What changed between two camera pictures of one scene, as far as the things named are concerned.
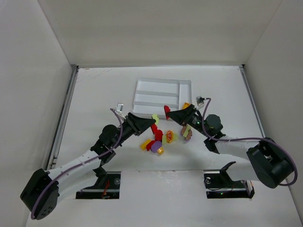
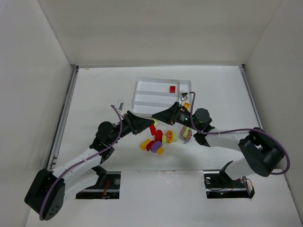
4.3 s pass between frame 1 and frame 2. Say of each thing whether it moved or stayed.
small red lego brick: moved
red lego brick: stayed
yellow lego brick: stayed
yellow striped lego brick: stayed
